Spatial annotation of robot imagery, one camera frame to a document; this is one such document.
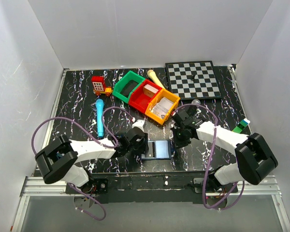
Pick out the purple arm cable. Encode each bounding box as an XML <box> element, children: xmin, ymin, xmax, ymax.
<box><xmin>171</xmin><ymin>103</ymin><xmax>245</xmax><ymax>210</ymax></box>
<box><xmin>30</xmin><ymin>106</ymin><xmax>136</xmax><ymax>221</ymax></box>

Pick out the red plastic bin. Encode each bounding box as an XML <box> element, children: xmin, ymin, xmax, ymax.
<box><xmin>128</xmin><ymin>80</ymin><xmax>162</xmax><ymax>114</ymax></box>

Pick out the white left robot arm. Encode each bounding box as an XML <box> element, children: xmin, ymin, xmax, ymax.
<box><xmin>35</xmin><ymin>127</ymin><xmax>154</xmax><ymax>187</ymax></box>

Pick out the green lego brick stack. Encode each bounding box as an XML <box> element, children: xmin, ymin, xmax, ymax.
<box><xmin>232</xmin><ymin>118</ymin><xmax>250</xmax><ymax>133</ymax></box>

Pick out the red yellow toy train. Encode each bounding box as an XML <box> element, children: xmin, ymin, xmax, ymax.
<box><xmin>91</xmin><ymin>76</ymin><xmax>113</xmax><ymax>97</ymax></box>

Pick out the cream toy microphone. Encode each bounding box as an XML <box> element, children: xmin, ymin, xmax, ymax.
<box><xmin>147</xmin><ymin>70</ymin><xmax>165</xmax><ymax>89</ymax></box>

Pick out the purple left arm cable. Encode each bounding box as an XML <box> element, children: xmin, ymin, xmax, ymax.
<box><xmin>30</xmin><ymin>106</ymin><xmax>136</xmax><ymax>221</ymax></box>

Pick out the green plastic bin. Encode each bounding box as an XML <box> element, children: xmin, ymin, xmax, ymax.
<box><xmin>113</xmin><ymin>71</ymin><xmax>145</xmax><ymax>103</ymax></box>

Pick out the white cards stack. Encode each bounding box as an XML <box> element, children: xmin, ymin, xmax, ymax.
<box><xmin>151</xmin><ymin>97</ymin><xmax>174</xmax><ymax>119</ymax></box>

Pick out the yellow plastic bin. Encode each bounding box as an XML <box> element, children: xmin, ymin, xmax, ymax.
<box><xmin>145</xmin><ymin>89</ymin><xmax>180</xmax><ymax>125</ymax></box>

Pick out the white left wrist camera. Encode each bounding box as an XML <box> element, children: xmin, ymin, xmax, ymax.
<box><xmin>132</xmin><ymin>119</ymin><xmax>145</xmax><ymax>131</ymax></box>

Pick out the black white chessboard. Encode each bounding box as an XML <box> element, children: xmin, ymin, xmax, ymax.
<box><xmin>165</xmin><ymin>60</ymin><xmax>222</xmax><ymax>100</ymax></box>

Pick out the black silver microphone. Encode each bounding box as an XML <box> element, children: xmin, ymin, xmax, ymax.
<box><xmin>188</xmin><ymin>99</ymin><xmax>201</xmax><ymax>115</ymax></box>

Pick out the navy blue card holder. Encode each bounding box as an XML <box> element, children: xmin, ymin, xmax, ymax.
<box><xmin>141</xmin><ymin>140</ymin><xmax>175</xmax><ymax>160</ymax></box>

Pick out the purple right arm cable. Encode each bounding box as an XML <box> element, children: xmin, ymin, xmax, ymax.
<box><xmin>171</xmin><ymin>103</ymin><xmax>245</xmax><ymax>210</ymax></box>

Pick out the blue toy microphone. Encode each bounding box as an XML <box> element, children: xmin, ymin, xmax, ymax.
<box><xmin>95</xmin><ymin>99</ymin><xmax>104</xmax><ymax>138</ymax></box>

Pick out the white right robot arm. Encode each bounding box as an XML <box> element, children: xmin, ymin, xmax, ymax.
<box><xmin>171</xmin><ymin>109</ymin><xmax>278</xmax><ymax>191</ymax></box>

